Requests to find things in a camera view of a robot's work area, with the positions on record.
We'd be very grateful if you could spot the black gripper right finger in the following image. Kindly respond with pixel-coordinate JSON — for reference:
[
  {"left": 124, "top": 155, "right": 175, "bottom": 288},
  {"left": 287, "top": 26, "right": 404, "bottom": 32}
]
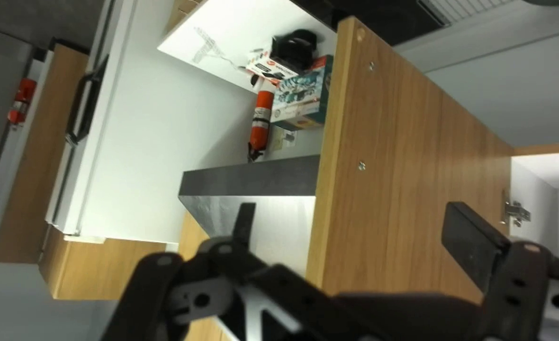
[{"left": 440, "top": 198, "right": 556, "bottom": 341}]

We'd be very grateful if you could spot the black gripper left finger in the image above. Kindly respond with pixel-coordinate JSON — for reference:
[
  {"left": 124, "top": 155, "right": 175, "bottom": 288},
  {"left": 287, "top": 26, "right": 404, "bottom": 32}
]
[{"left": 101, "top": 200, "right": 332, "bottom": 341}]

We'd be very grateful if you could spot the wooden cabinet door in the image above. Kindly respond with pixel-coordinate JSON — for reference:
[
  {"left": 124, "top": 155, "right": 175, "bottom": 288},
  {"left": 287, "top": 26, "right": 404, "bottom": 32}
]
[{"left": 306, "top": 15, "right": 516, "bottom": 306}]

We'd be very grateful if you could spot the metal cabinet hinge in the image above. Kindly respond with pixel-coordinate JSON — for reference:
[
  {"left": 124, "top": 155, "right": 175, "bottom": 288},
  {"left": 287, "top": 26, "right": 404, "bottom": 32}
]
[{"left": 501, "top": 187, "right": 533, "bottom": 227}]

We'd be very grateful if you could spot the white refrigerator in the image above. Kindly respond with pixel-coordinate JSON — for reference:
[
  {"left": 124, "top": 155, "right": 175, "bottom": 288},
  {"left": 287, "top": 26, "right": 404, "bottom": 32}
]
[{"left": 42, "top": 0, "right": 262, "bottom": 244}]

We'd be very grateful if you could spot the red fire extinguisher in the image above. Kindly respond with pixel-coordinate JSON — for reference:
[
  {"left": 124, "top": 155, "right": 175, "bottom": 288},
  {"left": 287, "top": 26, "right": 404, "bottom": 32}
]
[{"left": 247, "top": 87, "right": 279, "bottom": 162}]

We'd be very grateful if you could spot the green white box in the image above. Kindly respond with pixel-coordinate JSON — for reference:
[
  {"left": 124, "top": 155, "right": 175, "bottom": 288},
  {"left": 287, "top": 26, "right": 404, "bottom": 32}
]
[{"left": 270, "top": 55, "right": 336, "bottom": 132}]

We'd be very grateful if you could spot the black cooktop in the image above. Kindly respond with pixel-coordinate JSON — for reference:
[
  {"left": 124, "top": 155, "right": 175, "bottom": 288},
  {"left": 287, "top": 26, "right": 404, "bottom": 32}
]
[{"left": 291, "top": 0, "right": 452, "bottom": 47}]

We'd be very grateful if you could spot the red white packet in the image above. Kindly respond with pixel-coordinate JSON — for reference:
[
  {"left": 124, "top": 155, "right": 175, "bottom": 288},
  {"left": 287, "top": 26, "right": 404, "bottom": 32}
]
[{"left": 245, "top": 53, "right": 289, "bottom": 83}]

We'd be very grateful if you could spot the red wall alarm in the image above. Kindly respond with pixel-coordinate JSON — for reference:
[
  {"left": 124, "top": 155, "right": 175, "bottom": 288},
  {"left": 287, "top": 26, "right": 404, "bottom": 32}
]
[{"left": 6, "top": 75, "right": 39, "bottom": 127}]

